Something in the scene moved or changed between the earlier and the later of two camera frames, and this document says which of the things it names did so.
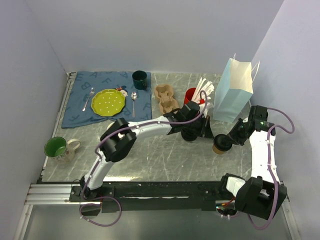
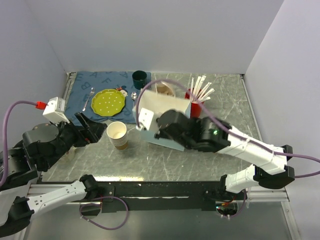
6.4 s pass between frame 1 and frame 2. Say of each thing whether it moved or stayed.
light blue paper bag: moved
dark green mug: stayed
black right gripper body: moved
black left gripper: moved
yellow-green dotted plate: stayed
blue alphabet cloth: stayed
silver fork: stayed
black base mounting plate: stayed
